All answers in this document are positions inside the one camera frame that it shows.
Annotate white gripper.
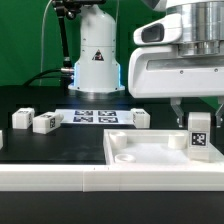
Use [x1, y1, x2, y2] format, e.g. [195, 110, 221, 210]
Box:
[128, 45, 224, 128]

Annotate white square tabletop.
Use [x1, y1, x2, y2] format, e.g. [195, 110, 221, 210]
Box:
[103, 129, 224, 165]

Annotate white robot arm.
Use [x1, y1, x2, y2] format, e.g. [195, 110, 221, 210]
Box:
[71, 0, 224, 126]

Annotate sheet with AprilTags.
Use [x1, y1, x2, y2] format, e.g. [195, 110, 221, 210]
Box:
[55, 109, 133, 125]

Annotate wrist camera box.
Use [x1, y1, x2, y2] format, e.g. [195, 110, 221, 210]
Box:
[133, 23, 182, 46]

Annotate white L-shaped obstacle wall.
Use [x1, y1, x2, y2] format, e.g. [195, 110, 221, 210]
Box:
[0, 132, 224, 193]

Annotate black cables at base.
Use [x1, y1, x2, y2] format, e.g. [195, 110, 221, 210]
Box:
[23, 68, 74, 87]

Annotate black camera stand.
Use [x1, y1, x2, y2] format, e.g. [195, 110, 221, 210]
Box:
[50, 0, 101, 88]

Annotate grey cable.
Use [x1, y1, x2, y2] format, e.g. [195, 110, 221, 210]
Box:
[38, 0, 54, 86]

